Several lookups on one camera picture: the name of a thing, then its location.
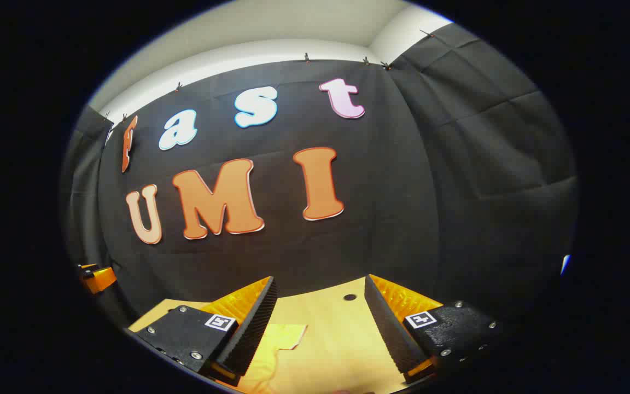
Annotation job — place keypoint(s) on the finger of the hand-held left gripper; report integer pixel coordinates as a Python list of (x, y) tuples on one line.
[(88, 267), (100, 279)]

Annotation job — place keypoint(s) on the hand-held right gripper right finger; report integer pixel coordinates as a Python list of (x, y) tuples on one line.
[(389, 328)]

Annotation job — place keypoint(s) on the orange T-shirt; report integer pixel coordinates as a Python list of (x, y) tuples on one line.
[(287, 335)]

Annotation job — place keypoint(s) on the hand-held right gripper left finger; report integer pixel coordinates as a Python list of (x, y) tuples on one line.
[(249, 328)]

